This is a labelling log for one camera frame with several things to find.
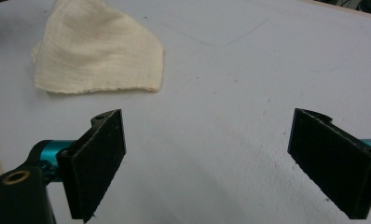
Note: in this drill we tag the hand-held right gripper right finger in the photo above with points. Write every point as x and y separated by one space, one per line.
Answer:
332 165

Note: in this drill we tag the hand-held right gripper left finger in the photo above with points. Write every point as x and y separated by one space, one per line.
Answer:
96 161

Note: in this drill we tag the cream printed cloth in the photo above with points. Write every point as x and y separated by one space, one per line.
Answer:
96 53

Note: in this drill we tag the dark background equipment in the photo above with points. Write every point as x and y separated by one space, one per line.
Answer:
367 5

